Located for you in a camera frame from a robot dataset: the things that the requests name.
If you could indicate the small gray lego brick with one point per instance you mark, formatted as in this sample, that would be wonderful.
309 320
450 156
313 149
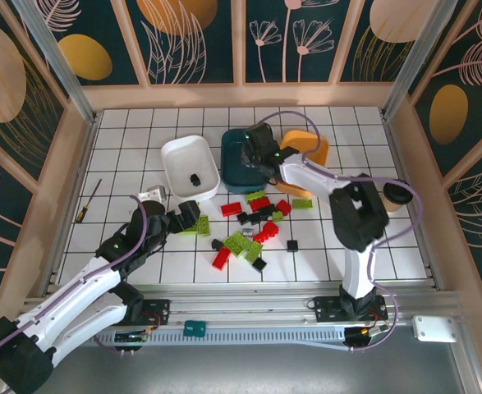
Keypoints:
247 232

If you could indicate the white plastic container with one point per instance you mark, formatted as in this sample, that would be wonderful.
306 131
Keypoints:
183 160

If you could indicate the teal plastic container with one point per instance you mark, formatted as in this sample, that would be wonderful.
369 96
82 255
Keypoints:
232 172

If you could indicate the orange plastic container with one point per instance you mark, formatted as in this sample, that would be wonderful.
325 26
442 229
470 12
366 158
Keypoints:
302 141

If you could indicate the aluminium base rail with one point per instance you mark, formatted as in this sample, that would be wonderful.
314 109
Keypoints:
244 299

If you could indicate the small green lego brick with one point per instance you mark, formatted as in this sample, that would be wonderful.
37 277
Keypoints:
276 216

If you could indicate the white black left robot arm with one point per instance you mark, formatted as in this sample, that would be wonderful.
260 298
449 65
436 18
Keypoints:
80 287

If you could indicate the paper cup with black lid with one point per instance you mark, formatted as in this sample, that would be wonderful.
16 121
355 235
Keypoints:
396 193

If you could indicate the aluminium frame post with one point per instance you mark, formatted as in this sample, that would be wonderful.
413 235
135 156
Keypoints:
413 61
60 61

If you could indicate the aluminium side rail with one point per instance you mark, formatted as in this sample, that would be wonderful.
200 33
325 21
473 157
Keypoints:
413 205
74 205

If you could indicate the red lego brick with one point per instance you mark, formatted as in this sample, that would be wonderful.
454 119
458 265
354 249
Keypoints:
283 206
272 227
222 257
261 236
231 209
260 204

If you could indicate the black lego brick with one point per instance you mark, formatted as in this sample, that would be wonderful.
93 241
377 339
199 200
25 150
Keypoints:
194 179
244 217
217 244
268 211
259 263
292 245
255 218

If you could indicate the white plastic box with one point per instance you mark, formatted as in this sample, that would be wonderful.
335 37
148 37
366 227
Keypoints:
434 328

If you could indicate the small teal card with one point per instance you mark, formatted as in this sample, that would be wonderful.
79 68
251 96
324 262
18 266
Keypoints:
194 328

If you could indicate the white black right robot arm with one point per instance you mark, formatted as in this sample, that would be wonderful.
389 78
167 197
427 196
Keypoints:
355 271

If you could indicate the white gray plastic part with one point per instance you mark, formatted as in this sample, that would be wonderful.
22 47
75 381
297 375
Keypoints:
154 192

